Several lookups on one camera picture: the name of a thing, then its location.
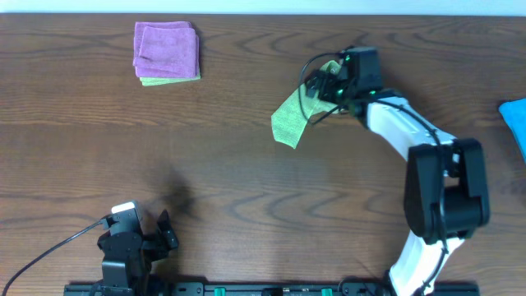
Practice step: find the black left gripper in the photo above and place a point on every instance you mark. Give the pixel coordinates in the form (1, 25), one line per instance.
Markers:
(152, 242)

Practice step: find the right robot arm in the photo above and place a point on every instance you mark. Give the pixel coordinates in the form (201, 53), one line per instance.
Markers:
(445, 192)

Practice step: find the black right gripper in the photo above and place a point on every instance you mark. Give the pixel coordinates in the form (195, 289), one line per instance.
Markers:
(325, 87)

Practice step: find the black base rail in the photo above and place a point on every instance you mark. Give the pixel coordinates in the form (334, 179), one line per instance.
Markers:
(198, 289)

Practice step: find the green microfiber cloth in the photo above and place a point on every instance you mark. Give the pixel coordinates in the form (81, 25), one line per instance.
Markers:
(289, 121)

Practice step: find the folded green cloth under purple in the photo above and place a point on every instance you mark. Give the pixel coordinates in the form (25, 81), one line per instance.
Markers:
(158, 81)

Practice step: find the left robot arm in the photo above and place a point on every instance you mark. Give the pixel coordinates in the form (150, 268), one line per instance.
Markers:
(129, 254)

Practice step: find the blue cloth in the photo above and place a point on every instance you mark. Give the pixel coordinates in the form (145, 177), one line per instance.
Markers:
(513, 113)

